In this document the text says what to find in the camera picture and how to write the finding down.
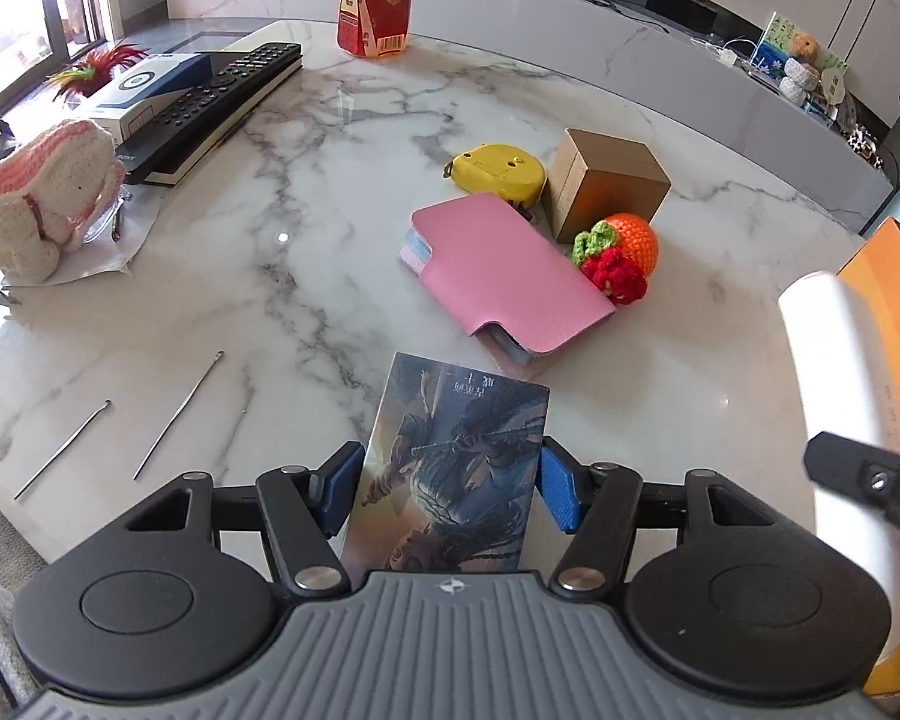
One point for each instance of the small brown cardboard box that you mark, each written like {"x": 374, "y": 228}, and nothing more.
{"x": 607, "y": 187}

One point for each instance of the black remote control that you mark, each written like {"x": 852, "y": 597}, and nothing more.
{"x": 210, "y": 97}

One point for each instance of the cow pattern toy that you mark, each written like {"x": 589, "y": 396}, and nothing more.
{"x": 866, "y": 146}

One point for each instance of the round paper fan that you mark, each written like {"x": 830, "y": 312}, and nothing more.
{"x": 834, "y": 86}

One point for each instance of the crocheted orange fruit toy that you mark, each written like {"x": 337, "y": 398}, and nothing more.
{"x": 630, "y": 240}

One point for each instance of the white book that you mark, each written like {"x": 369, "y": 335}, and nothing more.
{"x": 847, "y": 367}

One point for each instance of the red spiky decoration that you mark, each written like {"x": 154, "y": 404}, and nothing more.
{"x": 101, "y": 64}

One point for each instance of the blue and white box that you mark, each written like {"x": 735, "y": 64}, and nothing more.
{"x": 150, "y": 82}

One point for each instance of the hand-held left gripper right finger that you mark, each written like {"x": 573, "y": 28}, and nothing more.
{"x": 559, "y": 487}

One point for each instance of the clear plastic bag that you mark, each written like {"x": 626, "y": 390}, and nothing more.
{"x": 139, "y": 232}

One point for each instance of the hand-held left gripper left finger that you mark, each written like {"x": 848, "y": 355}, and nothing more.
{"x": 337, "y": 495}

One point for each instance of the small brown teddy bear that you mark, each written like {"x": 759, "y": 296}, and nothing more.
{"x": 804, "y": 46}

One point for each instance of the orange cardboard box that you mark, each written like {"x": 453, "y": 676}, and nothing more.
{"x": 892, "y": 262}

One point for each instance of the pink card holder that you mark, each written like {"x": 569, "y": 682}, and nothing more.
{"x": 495, "y": 270}

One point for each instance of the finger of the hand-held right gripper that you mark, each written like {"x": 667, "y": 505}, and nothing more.
{"x": 855, "y": 465}

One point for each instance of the long metal crochet hook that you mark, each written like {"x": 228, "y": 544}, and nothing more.
{"x": 178, "y": 414}

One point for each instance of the bear on knitted pot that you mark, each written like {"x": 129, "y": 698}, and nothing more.
{"x": 799, "y": 79}

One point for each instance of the green and blue painting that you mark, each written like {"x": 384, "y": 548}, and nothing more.
{"x": 769, "y": 45}

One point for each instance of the short metal crochet hook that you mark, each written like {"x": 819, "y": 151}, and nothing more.
{"x": 61, "y": 451}

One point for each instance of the patterned grey cloth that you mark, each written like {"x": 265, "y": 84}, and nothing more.
{"x": 0, "y": 645}

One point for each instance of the yellow tape measure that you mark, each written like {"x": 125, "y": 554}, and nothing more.
{"x": 495, "y": 169}

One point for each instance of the crocheted pink white rabbit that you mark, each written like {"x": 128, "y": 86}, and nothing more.
{"x": 45, "y": 187}

